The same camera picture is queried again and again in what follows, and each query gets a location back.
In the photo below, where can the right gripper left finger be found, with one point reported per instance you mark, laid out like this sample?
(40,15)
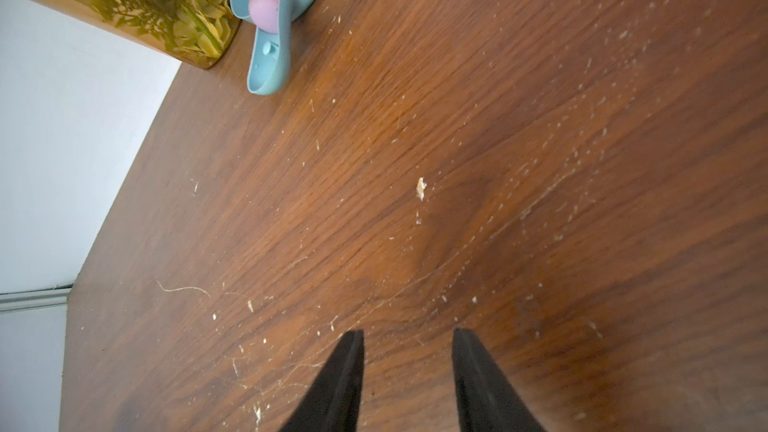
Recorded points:
(332,402)

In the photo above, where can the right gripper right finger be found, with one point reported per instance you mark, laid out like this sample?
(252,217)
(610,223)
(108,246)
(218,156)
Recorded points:
(485,399)

